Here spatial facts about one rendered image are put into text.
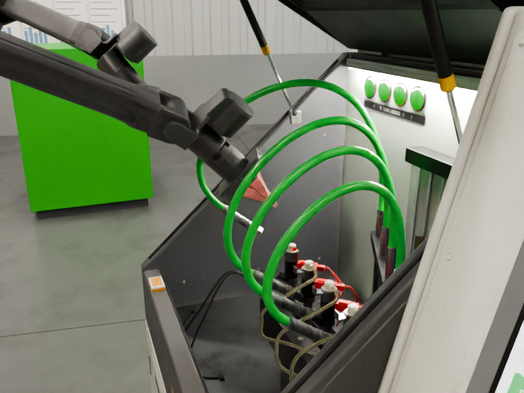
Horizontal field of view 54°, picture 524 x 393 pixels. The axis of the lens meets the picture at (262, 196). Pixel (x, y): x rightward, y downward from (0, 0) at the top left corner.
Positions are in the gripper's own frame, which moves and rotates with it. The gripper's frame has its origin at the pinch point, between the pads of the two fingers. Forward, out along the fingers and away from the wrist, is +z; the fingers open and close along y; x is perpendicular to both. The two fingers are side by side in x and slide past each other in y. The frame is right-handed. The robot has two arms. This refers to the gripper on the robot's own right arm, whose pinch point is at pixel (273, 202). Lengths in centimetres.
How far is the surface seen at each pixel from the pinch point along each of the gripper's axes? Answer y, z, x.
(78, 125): -118, -52, 308
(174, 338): -32.0, 3.8, -5.0
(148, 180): -121, 17, 322
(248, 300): -29.7, 23.7, 27.8
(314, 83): 21.0, -8.4, 8.1
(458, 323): 12.2, 12.7, -41.1
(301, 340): -13.3, 18.7, -11.7
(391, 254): 9.3, 18.0, -11.6
